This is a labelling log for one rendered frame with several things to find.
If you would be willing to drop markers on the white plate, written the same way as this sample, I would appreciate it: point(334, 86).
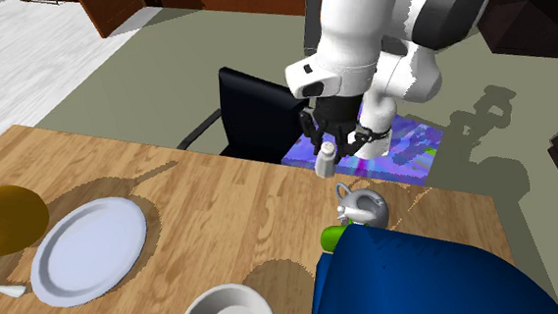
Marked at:
point(90, 250)

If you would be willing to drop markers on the large blue rounded object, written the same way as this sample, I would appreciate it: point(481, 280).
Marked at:
point(410, 279)

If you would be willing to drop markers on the black chair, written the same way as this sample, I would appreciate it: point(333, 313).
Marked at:
point(258, 119)

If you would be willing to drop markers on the silver teapot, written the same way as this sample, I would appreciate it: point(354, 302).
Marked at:
point(365, 207)

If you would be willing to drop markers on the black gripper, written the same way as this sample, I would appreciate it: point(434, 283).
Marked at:
point(338, 110)

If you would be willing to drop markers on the purple patterned robot stand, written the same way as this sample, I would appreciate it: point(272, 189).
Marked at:
point(403, 162)

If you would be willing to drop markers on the dark brown cabinet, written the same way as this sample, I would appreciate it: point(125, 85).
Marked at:
point(534, 9)

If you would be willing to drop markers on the white salt shaker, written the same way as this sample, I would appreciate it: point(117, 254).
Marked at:
point(326, 164)

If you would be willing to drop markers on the wooden table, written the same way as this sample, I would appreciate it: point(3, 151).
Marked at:
point(224, 212)

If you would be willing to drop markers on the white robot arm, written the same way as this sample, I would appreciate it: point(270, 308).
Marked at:
point(348, 23)

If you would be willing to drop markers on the white bowl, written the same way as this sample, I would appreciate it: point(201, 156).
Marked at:
point(229, 312)

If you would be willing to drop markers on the green cylinder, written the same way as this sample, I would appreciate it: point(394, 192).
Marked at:
point(330, 237)

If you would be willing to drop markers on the yellow-brown rounded object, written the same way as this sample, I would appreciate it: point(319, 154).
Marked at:
point(4, 219)

